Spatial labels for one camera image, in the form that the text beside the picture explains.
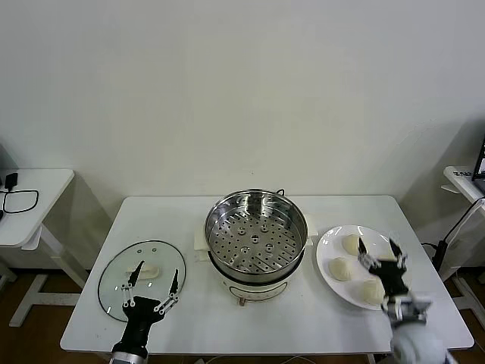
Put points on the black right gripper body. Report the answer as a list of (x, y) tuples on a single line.
[(390, 277)]

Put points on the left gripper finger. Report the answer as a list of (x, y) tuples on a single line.
[(174, 284), (134, 277)]

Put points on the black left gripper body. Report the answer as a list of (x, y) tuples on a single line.
[(138, 318)]

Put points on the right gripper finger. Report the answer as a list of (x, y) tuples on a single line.
[(396, 248), (364, 248)]

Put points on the white steamed baozi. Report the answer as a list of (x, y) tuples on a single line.
[(350, 243), (340, 269), (370, 294)]

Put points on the round glass lid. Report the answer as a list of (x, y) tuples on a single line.
[(113, 273)]

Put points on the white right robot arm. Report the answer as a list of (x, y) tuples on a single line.
[(417, 345)]

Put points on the stainless steel steamer basket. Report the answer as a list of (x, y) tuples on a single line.
[(291, 227)]

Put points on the white round plate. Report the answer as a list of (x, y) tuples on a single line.
[(329, 246)]

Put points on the white electric cooker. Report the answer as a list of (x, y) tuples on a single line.
[(257, 290)]

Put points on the white side table with laptop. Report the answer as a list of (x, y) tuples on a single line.
[(460, 186)]

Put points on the open laptop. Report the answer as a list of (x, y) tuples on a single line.
[(480, 163)]

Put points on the white side table with adapter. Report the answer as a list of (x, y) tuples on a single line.
[(45, 189)]

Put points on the black power adapter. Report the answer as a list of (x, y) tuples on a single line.
[(11, 180)]

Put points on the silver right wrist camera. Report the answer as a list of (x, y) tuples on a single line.
[(413, 309)]

